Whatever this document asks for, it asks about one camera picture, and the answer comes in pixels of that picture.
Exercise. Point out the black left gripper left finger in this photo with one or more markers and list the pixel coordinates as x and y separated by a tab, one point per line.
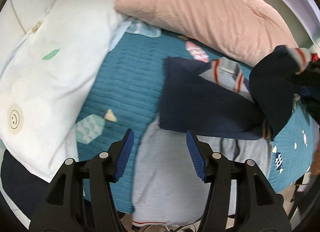
79	197

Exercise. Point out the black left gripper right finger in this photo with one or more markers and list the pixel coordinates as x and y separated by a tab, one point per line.
258	207

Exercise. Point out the navy and grey jacket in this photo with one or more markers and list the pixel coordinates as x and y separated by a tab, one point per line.
238	116

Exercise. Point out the white pillow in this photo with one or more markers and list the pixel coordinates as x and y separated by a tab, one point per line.
48	78

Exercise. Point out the pink pillow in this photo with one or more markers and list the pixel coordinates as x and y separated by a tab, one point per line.
245	30

